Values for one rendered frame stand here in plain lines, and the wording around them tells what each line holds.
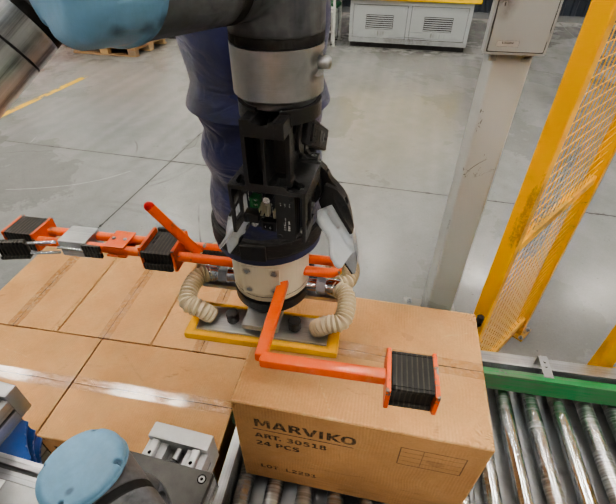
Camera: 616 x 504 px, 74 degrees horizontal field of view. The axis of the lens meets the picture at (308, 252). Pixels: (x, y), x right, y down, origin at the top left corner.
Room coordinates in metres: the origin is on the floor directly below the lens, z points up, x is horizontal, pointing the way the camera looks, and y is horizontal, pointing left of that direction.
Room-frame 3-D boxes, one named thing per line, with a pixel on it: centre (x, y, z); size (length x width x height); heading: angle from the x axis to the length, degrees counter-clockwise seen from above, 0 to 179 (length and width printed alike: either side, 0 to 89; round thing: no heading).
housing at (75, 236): (0.78, 0.54, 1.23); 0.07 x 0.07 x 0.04; 81
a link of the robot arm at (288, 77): (0.35, 0.02, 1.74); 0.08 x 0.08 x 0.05
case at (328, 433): (0.66, -0.15, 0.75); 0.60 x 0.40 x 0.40; 78
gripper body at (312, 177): (0.35, 0.03, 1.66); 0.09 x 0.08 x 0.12; 166
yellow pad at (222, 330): (0.61, 0.10, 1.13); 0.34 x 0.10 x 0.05; 81
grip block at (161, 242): (0.74, 0.33, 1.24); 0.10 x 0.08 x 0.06; 171
